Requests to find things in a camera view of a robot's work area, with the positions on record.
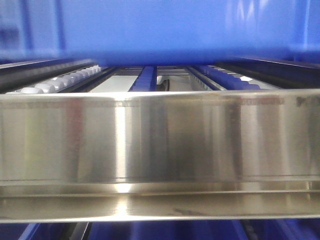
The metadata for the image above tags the blue roller track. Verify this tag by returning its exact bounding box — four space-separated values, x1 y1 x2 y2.
128 66 157 92
194 65 261 90

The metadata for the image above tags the right blue roller track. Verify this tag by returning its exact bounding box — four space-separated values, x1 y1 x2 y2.
194 65 261 90

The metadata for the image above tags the large blue plastic bin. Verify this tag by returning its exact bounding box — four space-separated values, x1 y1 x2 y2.
0 0 320 65

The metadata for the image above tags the left white roller track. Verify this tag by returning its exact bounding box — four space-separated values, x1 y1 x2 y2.
5 64 102 95

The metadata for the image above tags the stainless steel shelf rail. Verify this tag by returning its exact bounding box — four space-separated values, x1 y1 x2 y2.
0 89 320 223

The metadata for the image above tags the center blue roller track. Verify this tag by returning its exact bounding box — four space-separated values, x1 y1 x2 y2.
128 66 157 92

